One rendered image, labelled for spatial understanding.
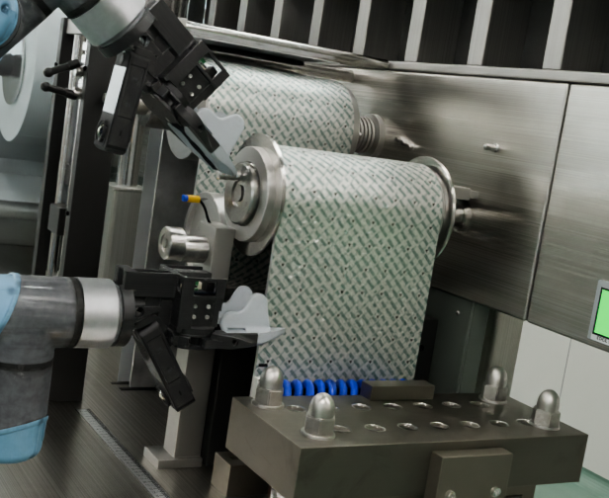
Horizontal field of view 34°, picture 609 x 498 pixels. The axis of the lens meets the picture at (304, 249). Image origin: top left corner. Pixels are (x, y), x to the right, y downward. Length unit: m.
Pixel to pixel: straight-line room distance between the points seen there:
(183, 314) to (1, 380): 0.20
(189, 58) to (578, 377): 3.50
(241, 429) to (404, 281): 0.30
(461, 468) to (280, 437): 0.20
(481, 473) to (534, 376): 3.52
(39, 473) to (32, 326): 0.24
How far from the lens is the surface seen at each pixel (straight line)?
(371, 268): 1.23
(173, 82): 1.11
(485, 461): 1.12
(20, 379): 1.04
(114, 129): 1.11
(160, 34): 1.12
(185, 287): 1.08
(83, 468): 1.24
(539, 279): 1.26
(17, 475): 1.21
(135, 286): 1.07
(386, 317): 1.26
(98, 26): 1.09
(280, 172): 1.14
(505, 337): 1.58
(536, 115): 1.29
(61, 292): 1.04
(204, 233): 1.22
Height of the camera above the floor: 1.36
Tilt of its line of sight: 8 degrees down
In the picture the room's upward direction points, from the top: 9 degrees clockwise
